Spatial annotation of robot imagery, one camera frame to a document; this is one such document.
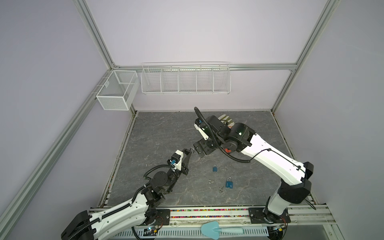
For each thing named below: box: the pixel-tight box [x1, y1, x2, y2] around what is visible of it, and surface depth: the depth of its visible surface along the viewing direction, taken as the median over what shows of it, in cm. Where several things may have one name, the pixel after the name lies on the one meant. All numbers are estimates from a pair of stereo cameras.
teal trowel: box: [201, 221, 244, 240], surface depth 72 cm
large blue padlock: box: [225, 176, 234, 189], surface depth 86 cm
